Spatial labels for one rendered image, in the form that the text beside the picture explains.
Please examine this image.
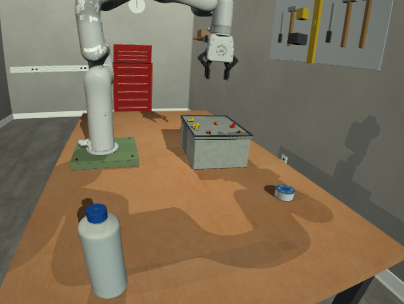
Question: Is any white bottle with blue cap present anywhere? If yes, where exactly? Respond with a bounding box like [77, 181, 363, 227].
[78, 204, 127, 299]

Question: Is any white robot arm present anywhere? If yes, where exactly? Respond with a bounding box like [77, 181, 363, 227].
[75, 0, 233, 155]

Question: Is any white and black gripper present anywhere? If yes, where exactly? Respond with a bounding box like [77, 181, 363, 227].
[198, 33, 238, 80]

